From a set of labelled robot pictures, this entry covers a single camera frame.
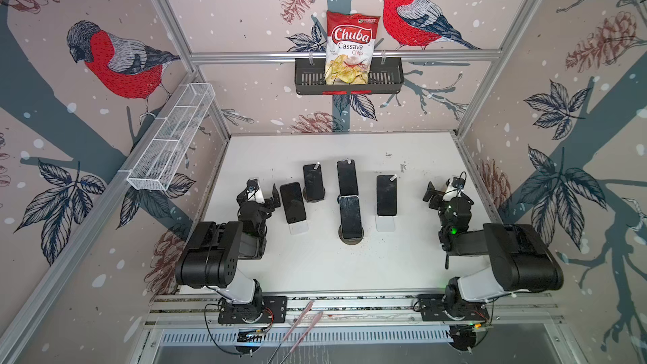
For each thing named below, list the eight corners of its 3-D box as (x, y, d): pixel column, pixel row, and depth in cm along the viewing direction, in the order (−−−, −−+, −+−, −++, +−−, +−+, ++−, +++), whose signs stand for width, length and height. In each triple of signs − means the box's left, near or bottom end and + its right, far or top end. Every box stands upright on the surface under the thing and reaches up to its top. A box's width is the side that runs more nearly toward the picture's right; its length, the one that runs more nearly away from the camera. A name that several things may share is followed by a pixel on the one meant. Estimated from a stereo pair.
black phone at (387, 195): (375, 223, 93) (381, 203, 81) (371, 197, 100) (377, 174, 88) (393, 223, 93) (402, 203, 81) (388, 197, 100) (396, 174, 88)
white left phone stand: (291, 235, 91) (289, 230, 87) (290, 228, 92) (288, 223, 89) (309, 231, 92) (308, 226, 88) (307, 224, 93) (306, 219, 90)
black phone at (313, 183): (307, 203, 98) (304, 186, 89) (305, 182, 105) (302, 165, 95) (323, 200, 99) (323, 184, 89) (321, 180, 105) (320, 163, 96)
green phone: (340, 242, 88) (341, 227, 79) (339, 212, 96) (340, 195, 86) (359, 242, 88) (362, 227, 79) (356, 212, 96) (359, 195, 86)
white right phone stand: (375, 231, 91) (378, 222, 86) (374, 224, 93) (377, 215, 88) (393, 231, 91) (397, 222, 86) (392, 223, 93) (396, 215, 88)
